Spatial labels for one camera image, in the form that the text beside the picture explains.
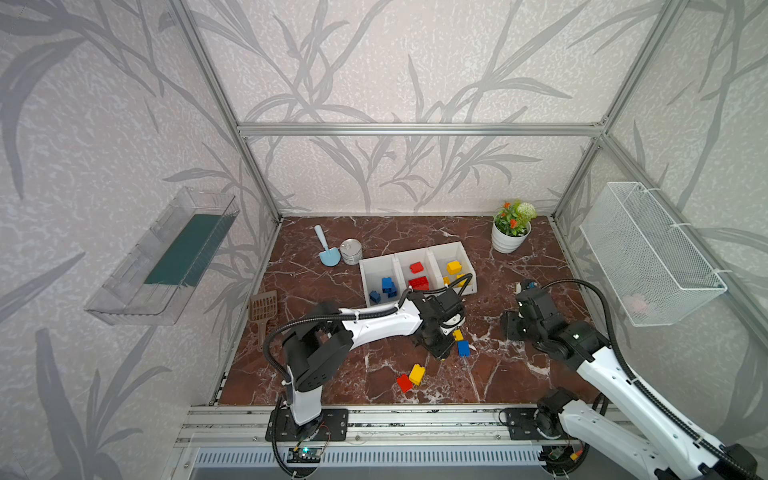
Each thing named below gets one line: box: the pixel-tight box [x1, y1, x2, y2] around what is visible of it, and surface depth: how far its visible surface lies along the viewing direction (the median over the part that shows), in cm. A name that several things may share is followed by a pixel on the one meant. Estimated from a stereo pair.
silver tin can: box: [340, 238, 363, 265], surface depth 107 cm
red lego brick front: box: [396, 373, 413, 393], surface depth 82 cm
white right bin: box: [428, 241, 477, 296], surface depth 104 cm
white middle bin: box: [393, 248, 444, 302], surface depth 101 cm
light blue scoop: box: [314, 224, 341, 267], surface depth 110 cm
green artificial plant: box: [493, 199, 538, 236], surface depth 101 cm
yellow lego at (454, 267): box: [446, 260, 463, 275], surface depth 104 cm
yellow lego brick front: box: [409, 363, 426, 386], surface depth 82 cm
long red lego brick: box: [408, 276, 430, 291], surface depth 101 cm
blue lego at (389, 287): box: [381, 277, 397, 298], surface depth 96 cm
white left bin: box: [359, 254, 407, 307], surface depth 98 cm
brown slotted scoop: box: [250, 290, 278, 350], surface depth 98 cm
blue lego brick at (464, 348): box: [457, 340, 471, 358], surface depth 87 cm
